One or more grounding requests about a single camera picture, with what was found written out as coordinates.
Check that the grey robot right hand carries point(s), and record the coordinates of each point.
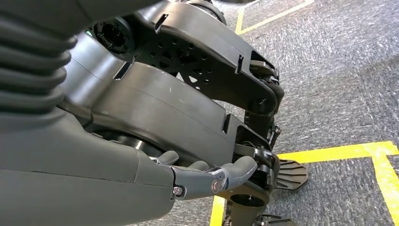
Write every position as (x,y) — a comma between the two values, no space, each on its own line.
(78,181)

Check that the robot right leg black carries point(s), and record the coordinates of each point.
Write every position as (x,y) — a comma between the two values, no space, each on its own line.
(156,106)

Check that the robot leg black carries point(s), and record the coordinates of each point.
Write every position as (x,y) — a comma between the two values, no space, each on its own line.
(202,50)
(156,106)

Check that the robot left leg black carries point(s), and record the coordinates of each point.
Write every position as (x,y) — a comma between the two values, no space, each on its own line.
(202,50)

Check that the robot right foot black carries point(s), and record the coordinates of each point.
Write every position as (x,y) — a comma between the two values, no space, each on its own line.
(274,222)

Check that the robot foot black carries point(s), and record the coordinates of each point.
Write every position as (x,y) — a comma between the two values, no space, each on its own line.
(291,174)
(274,222)

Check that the robot left foot black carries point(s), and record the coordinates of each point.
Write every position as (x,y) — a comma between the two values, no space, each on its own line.
(291,174)

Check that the yellow floor tape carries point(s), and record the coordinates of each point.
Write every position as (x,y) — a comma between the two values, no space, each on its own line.
(239,21)
(343,152)

